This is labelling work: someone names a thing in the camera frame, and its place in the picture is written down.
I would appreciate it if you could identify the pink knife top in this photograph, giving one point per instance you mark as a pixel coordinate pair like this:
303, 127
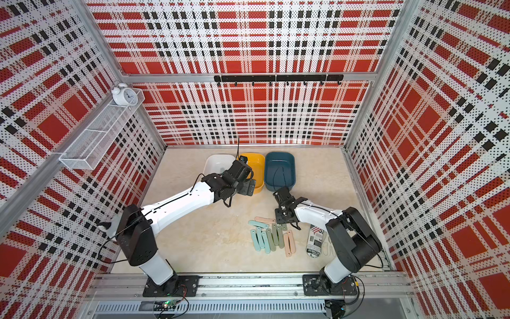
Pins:
265, 220

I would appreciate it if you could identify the yellow storage box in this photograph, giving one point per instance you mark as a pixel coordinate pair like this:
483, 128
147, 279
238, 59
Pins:
257, 163

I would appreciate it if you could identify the white alarm clock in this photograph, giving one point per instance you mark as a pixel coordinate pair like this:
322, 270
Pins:
123, 95

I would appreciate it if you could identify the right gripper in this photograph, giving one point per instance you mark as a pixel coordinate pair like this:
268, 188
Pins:
279, 220

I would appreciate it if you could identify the white handled scissors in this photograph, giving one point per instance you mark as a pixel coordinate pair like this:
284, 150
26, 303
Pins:
327, 248

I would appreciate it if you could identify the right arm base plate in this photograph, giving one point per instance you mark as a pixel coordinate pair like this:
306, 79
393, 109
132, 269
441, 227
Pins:
320, 285

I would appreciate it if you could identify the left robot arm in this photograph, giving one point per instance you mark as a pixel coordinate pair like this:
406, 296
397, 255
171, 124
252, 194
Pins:
136, 228

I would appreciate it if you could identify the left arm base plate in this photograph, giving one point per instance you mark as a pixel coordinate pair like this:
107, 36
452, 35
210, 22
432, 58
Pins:
176, 285

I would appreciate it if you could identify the mint knife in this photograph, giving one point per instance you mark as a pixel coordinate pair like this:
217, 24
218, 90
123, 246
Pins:
265, 241
255, 240
258, 224
259, 238

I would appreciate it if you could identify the dark teal storage box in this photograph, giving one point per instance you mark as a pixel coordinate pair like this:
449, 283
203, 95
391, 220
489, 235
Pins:
280, 171

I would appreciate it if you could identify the black hook rail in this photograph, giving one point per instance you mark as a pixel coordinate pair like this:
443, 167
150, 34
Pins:
279, 78

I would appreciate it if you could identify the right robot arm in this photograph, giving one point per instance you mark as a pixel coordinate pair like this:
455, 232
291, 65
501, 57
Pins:
354, 241

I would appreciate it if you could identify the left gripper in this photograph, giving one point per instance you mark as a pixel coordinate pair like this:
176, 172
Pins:
248, 187

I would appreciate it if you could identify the sage knife middle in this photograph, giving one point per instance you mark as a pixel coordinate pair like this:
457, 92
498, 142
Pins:
275, 235

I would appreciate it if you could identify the white wire mesh shelf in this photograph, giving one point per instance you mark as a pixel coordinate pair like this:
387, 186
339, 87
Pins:
90, 146

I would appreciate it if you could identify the green circuit board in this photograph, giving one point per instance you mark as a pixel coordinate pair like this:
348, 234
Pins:
162, 306

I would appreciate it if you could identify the white storage box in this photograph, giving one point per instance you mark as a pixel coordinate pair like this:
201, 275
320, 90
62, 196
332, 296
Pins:
218, 163

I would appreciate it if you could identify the printed pencil case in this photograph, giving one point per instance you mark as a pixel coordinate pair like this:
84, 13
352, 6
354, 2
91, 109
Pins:
315, 241

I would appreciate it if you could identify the sage knife left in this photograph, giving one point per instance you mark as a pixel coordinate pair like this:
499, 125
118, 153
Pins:
270, 238

